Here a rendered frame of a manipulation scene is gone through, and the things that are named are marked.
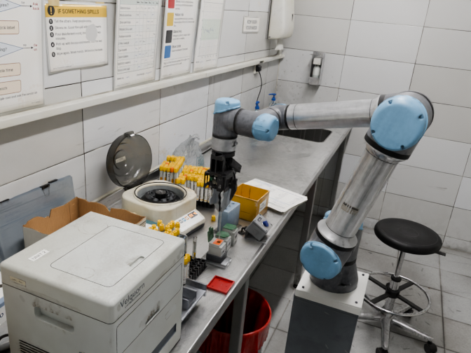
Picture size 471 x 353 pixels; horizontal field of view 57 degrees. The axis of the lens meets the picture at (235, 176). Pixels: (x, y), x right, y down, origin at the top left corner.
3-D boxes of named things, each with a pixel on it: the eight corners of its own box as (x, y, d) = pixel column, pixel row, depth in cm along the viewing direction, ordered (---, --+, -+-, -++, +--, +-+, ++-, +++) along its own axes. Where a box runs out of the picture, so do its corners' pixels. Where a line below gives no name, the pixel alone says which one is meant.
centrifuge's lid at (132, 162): (111, 137, 158) (95, 135, 163) (118, 202, 166) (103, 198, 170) (151, 127, 176) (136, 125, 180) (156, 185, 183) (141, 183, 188)
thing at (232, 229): (233, 246, 158) (234, 230, 156) (221, 243, 160) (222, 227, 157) (237, 241, 162) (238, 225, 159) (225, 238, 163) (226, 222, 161)
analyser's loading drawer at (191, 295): (170, 340, 110) (171, 323, 108) (147, 331, 112) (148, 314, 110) (206, 295, 128) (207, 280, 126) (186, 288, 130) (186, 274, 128)
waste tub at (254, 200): (255, 223, 177) (257, 201, 173) (226, 214, 182) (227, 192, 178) (268, 211, 188) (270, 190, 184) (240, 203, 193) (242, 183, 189)
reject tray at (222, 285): (226, 295, 132) (226, 293, 132) (205, 288, 134) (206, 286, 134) (235, 283, 138) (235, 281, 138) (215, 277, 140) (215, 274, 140)
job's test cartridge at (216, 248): (220, 262, 145) (221, 246, 143) (207, 258, 147) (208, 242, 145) (225, 256, 149) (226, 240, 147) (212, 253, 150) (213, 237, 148)
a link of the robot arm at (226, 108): (234, 104, 121) (208, 98, 124) (230, 142, 125) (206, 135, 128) (248, 100, 127) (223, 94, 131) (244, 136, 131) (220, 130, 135)
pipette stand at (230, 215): (229, 237, 164) (231, 213, 161) (213, 232, 167) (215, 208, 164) (241, 227, 173) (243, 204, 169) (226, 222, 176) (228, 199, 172)
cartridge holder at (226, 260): (225, 269, 145) (226, 259, 143) (200, 261, 148) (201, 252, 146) (231, 261, 149) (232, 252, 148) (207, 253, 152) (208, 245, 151)
